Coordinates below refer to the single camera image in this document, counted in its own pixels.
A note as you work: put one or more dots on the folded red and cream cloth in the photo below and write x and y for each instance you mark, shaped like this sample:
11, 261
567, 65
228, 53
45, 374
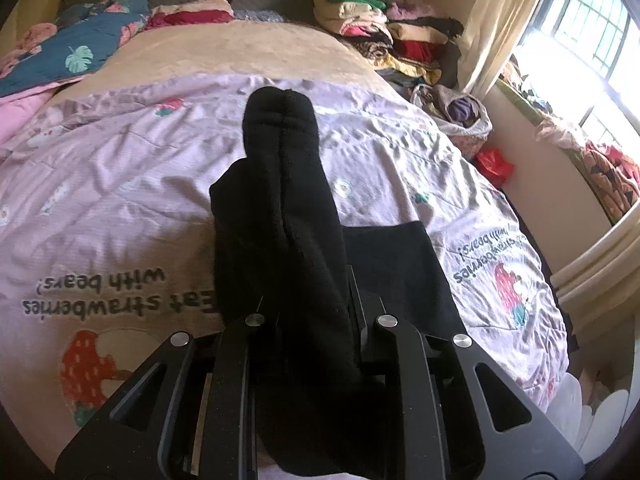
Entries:
190, 14

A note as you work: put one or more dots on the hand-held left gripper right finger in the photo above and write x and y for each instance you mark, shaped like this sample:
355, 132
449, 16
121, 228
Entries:
400, 360

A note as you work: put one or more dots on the black garment with orange patches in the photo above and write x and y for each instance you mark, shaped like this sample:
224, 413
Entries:
285, 200

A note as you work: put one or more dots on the beige bedsheet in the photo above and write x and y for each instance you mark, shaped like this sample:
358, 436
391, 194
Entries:
225, 50

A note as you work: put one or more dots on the orange patterned cloth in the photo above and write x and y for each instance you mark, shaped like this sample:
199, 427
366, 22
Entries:
612, 170

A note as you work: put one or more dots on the pile of folded clothes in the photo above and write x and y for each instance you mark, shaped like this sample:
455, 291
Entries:
365, 15

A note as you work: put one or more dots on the cream curtain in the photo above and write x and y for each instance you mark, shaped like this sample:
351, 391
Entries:
505, 20

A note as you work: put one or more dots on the plastic bag of clothes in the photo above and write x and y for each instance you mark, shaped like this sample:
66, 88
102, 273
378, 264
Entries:
460, 110

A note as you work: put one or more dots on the blue floral blanket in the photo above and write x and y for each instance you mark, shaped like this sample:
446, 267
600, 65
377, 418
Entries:
75, 45

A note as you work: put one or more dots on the white flower shaped rug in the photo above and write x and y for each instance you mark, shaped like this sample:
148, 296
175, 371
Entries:
595, 415

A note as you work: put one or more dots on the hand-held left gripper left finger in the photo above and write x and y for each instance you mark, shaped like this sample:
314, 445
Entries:
240, 360

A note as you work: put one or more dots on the grey patterned pillow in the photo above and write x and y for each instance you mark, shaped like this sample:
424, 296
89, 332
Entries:
260, 15

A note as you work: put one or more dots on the pink duvet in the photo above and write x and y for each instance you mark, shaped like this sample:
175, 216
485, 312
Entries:
20, 115

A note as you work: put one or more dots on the lilac strawberry print quilt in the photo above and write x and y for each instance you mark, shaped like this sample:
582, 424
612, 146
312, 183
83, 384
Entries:
125, 185

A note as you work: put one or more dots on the barred window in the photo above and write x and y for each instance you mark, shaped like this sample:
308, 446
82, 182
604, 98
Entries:
595, 25

